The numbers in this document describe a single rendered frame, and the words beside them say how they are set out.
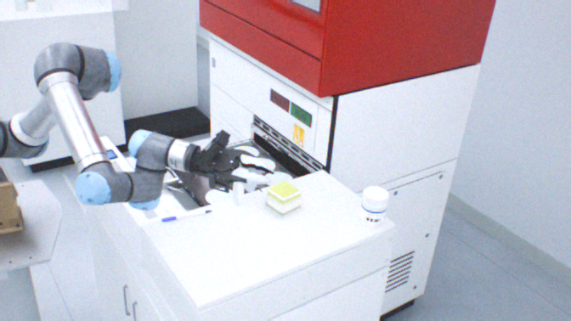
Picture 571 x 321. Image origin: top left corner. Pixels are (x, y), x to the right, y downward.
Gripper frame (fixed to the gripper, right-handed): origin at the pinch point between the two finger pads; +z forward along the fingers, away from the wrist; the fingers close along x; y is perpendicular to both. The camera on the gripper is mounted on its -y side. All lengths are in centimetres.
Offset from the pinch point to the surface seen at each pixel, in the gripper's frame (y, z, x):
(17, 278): 57, -73, 22
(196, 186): 40, -30, -19
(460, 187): 150, 73, -150
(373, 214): 21.1, 26.8, -13.1
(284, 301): 28.5, 10.7, 15.8
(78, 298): 136, -92, -8
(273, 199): 22.6, -1.1, -9.6
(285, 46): 5, -13, -55
